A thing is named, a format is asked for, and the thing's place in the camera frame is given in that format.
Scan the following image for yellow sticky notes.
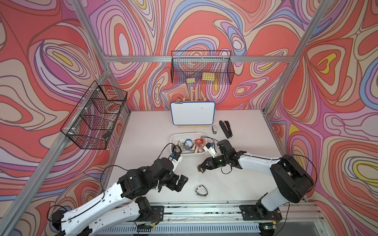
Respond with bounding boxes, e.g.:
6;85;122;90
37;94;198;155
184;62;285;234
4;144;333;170
202;72;215;81

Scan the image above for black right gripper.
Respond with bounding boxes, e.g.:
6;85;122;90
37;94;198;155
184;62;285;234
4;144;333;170
200;154;228;171

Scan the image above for blue translucent watch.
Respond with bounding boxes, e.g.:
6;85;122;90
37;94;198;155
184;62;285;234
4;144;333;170
184;139;194;150

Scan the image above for small white whiteboard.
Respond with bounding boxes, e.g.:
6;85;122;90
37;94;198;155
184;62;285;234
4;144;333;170
170;101;216;126

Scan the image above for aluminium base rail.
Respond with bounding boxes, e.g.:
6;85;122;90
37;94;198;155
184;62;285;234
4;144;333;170
97;202;329;236

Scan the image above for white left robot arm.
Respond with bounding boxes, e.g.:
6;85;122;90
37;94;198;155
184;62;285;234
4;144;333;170
50;155;188;236

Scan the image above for white plastic storage box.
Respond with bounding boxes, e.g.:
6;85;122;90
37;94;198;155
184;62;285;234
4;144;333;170
170;132;208;157

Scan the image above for black wire basket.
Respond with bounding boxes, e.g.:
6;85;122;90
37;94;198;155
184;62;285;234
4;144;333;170
171;49;235;85
60;82;128;149

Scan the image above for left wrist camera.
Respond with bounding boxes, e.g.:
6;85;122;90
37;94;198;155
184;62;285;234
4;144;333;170
168;146;183;172

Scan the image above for black stapler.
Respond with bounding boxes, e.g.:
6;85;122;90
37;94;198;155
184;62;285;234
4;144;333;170
219;121;233;139

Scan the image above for black wire basket left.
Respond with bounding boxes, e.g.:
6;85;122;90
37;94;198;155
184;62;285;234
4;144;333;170
60;82;128;149

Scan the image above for dark brown leather watch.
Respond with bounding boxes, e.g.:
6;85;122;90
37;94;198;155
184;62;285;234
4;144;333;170
197;165;206;174

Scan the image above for black wire basket back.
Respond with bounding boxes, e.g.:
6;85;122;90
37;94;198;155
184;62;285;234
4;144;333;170
171;49;235;85

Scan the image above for red translucent watch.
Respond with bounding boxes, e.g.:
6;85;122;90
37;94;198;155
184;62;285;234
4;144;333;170
195;138;204;148

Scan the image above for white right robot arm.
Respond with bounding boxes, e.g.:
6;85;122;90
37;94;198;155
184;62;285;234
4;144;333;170
197;140;316;220

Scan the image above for small grey stapler remover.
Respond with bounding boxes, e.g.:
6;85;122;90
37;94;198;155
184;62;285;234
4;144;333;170
211;125;217;134

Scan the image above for small yellow note pad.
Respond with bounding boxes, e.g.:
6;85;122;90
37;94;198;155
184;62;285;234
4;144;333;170
186;78;195;84

